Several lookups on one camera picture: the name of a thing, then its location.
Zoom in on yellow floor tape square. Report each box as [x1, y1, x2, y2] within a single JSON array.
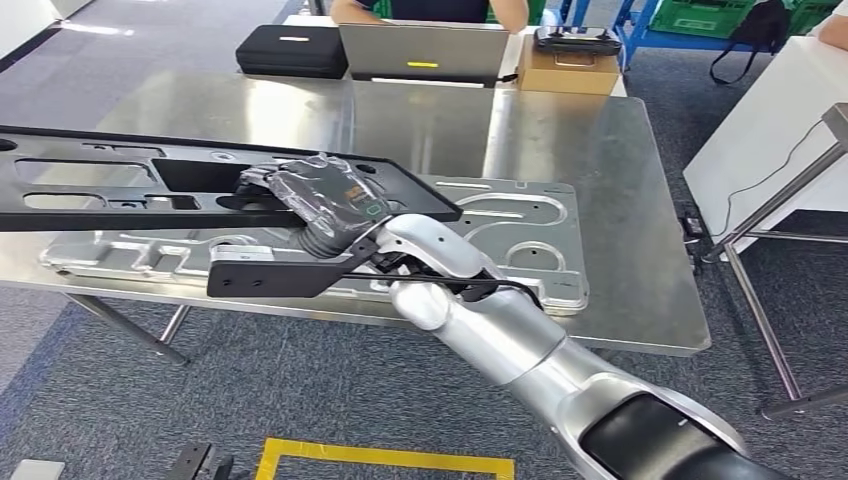
[[254, 437, 517, 480]]

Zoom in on green plastic crate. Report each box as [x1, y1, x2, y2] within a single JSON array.
[[647, 0, 758, 40], [784, 0, 844, 36]]

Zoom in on blue metal shelf rack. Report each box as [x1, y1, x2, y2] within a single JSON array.
[[558, 0, 733, 69]]

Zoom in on cardboard box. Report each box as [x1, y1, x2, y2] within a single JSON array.
[[515, 33, 623, 97]]

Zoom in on metal floor plate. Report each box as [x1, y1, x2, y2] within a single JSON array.
[[2, 458, 67, 480]]

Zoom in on black zip case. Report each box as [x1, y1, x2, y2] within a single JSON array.
[[234, 23, 350, 81]]

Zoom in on large black plastic part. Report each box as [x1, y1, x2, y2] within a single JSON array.
[[0, 124, 464, 233]]

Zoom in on person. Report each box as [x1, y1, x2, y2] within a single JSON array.
[[328, 0, 532, 36]]

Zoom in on black backpack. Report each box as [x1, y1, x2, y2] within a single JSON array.
[[708, 0, 794, 86]]

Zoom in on white table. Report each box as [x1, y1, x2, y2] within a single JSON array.
[[682, 34, 848, 258]]

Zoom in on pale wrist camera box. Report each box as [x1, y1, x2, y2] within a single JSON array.
[[210, 244, 277, 264]]

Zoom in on thin hanging cable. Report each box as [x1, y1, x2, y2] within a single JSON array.
[[718, 117, 831, 241]]

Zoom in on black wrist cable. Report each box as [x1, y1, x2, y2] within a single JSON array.
[[374, 254, 546, 311]]

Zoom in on grey laptop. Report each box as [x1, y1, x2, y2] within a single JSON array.
[[337, 21, 512, 89]]

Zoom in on stamped sheet metal panel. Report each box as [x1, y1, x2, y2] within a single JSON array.
[[38, 173, 592, 318]]

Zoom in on stainless steel workbench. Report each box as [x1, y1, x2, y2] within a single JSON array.
[[0, 69, 714, 367], [702, 101, 848, 420]]

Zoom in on black left wrist bracket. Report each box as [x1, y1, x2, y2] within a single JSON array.
[[164, 441, 237, 480]]

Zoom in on black handheld controller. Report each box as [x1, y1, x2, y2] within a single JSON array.
[[532, 25, 625, 58]]

